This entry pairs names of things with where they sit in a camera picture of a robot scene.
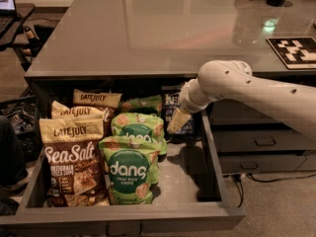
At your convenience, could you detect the black white marker tag board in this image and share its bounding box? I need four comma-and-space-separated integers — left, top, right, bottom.
267, 37, 316, 70

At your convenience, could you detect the back Late July chip bag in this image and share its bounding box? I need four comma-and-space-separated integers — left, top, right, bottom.
73, 89, 121, 109

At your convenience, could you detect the middle Late July chip bag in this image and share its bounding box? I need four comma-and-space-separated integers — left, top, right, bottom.
50, 100, 112, 136

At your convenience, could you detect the lower closed grey drawer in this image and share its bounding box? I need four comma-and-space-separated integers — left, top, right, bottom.
219, 154, 316, 174

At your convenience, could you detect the closed grey drawer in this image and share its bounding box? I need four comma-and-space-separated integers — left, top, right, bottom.
219, 154, 316, 174
209, 100, 278, 125
213, 130, 316, 152

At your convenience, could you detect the blue Kettle chip bag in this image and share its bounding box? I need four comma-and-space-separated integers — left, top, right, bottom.
162, 85, 197, 136

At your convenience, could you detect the middle green Dang chip bag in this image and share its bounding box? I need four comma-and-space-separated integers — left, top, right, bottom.
111, 113, 167, 155

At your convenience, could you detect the black power cable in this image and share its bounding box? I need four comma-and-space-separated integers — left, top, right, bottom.
230, 171, 316, 208

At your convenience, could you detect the black crate with items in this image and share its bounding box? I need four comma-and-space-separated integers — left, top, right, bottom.
0, 96, 41, 162

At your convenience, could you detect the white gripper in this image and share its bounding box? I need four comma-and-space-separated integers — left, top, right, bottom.
167, 79, 210, 133

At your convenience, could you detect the green dang chip bag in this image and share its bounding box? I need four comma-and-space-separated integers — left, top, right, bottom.
118, 95, 162, 117
111, 113, 167, 155
99, 136, 160, 205

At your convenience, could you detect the late july chip bag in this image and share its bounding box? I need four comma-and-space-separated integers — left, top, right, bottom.
50, 100, 112, 136
73, 89, 121, 109
39, 116, 108, 206

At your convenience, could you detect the front Late July chip bag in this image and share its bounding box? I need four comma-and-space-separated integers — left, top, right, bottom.
39, 116, 108, 206

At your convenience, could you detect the back green Dang chip bag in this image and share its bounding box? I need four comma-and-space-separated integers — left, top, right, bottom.
118, 95, 162, 117

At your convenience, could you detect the front green Dang chip bag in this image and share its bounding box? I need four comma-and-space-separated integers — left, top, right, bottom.
99, 136, 160, 205

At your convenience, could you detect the middle closed grey drawer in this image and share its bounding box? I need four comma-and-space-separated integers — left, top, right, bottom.
213, 130, 316, 152

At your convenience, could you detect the open grey top drawer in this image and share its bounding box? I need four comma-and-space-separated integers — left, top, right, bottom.
0, 94, 247, 237

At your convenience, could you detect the upper closed grey drawer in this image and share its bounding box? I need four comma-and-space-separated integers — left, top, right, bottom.
209, 100, 278, 125

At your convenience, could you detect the laptop on side desk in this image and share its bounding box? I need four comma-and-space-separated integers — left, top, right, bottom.
0, 0, 17, 37

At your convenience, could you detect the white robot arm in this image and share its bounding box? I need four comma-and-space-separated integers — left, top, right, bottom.
167, 60, 316, 140

